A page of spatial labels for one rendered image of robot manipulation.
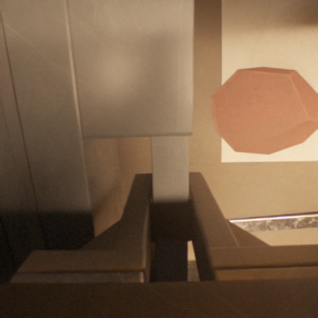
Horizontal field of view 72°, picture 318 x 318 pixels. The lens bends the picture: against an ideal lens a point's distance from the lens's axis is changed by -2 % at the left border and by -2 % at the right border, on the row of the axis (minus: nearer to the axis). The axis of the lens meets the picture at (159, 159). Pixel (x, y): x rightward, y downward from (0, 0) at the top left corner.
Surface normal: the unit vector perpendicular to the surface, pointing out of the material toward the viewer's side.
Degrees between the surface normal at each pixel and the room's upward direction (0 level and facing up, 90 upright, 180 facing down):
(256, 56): 0
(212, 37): 0
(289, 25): 0
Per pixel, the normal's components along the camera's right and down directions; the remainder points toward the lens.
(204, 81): 0.00, 0.28
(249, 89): -0.41, 0.19
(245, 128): -0.42, 0.42
